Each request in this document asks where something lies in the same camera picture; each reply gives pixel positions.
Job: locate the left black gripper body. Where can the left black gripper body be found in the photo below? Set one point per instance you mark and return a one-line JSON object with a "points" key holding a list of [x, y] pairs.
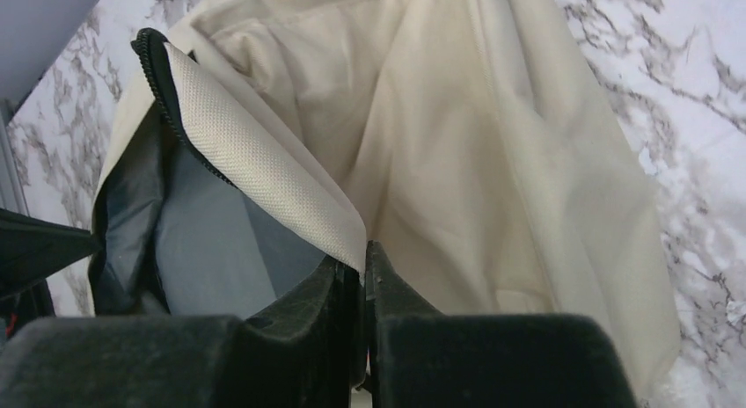
{"points": [[31, 251]]}

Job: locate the cream canvas backpack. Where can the cream canvas backpack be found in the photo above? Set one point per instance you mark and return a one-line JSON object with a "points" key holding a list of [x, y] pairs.
{"points": [[468, 137]]}

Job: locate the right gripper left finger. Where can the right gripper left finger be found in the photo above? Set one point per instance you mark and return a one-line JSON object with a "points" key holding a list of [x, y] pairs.
{"points": [[294, 353]]}

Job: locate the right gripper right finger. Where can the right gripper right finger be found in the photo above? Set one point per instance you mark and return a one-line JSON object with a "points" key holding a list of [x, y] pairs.
{"points": [[420, 357]]}

